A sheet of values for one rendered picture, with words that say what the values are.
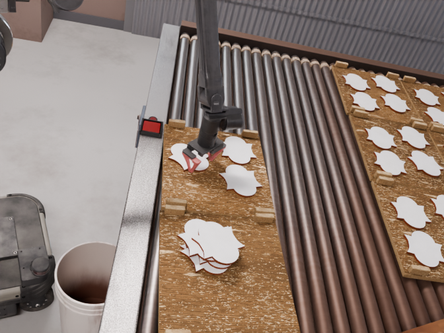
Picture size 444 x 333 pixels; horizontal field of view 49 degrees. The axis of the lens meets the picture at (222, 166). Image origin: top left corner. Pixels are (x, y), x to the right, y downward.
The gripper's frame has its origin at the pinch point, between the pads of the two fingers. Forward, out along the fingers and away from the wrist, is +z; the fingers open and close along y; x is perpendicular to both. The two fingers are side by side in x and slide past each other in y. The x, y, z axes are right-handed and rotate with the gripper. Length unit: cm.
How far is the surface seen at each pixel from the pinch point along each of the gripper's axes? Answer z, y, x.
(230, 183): 0.1, 1.2, -11.8
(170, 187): 0.7, -15.1, -1.2
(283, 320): 0, -25, -52
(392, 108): 2, 100, -24
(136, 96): 96, 108, 141
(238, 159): 0.3, 12.8, -5.9
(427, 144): 1, 88, -47
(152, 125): 1.7, 2.5, 25.3
